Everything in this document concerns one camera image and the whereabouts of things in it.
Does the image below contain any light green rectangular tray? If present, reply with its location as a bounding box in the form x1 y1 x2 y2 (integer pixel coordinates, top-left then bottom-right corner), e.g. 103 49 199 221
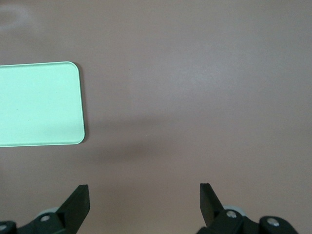
0 61 86 148

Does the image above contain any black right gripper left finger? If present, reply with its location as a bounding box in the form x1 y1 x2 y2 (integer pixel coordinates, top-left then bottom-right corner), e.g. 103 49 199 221
0 184 91 234

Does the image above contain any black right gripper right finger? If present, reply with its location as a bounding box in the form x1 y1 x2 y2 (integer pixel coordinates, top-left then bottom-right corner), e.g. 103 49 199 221
195 182 298 234

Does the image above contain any brown table mat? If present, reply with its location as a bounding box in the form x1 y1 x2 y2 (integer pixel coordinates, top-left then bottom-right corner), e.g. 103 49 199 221
0 0 312 234

